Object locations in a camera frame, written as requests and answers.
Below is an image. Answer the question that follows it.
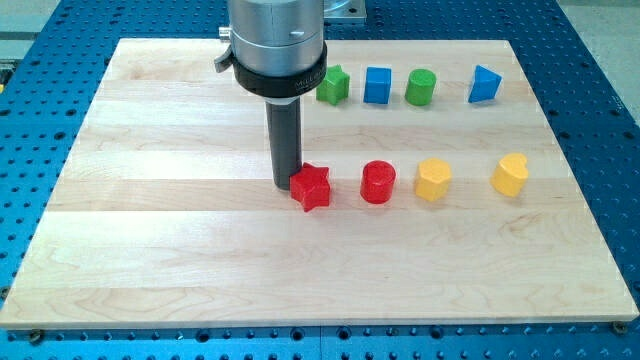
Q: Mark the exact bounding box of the yellow hexagon block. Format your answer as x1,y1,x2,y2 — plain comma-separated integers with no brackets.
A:
414,158,452,202

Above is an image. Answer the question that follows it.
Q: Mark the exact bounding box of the blue cube block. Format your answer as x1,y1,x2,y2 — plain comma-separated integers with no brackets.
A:
363,67,392,104

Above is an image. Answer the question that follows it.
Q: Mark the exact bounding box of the red star block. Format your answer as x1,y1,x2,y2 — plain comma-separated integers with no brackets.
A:
290,162,331,212

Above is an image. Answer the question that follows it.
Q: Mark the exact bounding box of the red cylinder block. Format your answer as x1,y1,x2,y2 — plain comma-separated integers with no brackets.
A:
360,160,396,204

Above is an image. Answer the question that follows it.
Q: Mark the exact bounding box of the light wooden board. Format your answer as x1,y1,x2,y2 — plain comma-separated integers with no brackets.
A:
1,38,638,330

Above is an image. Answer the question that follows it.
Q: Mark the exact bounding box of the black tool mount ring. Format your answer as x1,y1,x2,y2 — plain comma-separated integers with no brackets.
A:
232,42,328,98

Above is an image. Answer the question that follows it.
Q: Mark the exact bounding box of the green star block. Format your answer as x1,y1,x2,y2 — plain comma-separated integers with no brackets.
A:
316,65,350,106

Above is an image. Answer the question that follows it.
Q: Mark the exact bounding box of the green cylinder block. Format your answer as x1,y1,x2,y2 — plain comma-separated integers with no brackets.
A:
404,68,437,106

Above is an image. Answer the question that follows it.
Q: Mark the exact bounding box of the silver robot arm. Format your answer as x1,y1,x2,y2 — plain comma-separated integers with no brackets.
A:
214,0,328,190

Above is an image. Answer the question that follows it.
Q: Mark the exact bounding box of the yellow heart block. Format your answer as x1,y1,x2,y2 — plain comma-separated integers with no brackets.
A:
490,153,529,197

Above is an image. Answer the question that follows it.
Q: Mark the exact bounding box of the blue triangle block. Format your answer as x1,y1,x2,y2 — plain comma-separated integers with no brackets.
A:
468,65,502,103

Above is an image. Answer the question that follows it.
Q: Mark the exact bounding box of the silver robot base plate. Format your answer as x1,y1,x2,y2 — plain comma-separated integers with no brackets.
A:
324,0,367,24

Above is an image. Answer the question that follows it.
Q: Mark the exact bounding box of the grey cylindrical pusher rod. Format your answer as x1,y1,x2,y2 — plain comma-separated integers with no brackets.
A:
266,98,302,190

